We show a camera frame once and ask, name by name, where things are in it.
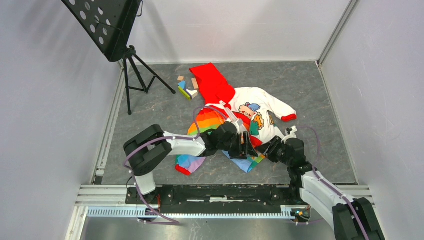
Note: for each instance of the corner aluminium wall profile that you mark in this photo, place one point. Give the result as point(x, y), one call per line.
point(352, 4)

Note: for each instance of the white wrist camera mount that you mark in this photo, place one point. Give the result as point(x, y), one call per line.
point(239, 124)
point(290, 133)

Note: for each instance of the blue wooden block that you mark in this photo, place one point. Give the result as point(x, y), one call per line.
point(182, 85)

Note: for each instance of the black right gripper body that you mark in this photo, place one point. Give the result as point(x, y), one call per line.
point(277, 152)

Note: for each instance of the long wooden block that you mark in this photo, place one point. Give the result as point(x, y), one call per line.
point(195, 83)

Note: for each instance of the aluminium frame rail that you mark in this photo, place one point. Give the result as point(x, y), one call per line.
point(109, 201)

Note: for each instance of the rainbow and white kids jacket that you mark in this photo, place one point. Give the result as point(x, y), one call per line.
point(252, 105)

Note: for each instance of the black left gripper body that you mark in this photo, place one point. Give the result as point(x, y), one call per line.
point(231, 146)

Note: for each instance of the beige wooden block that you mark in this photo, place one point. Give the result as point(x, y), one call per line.
point(192, 93)

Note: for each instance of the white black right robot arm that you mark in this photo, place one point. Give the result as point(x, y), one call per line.
point(350, 218)

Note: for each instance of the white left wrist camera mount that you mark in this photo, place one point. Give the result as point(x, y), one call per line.
point(239, 124)

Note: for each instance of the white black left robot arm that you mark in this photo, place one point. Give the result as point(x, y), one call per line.
point(149, 148)

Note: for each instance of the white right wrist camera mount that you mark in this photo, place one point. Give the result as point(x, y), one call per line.
point(290, 133)

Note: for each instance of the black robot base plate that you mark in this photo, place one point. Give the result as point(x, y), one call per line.
point(220, 199)

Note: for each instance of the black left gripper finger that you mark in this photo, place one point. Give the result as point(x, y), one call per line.
point(249, 148)
point(240, 152)

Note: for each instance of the black perforated music stand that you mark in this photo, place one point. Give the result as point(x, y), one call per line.
point(109, 24)

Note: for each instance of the green yellow wooden block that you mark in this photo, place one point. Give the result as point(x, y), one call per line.
point(185, 93)

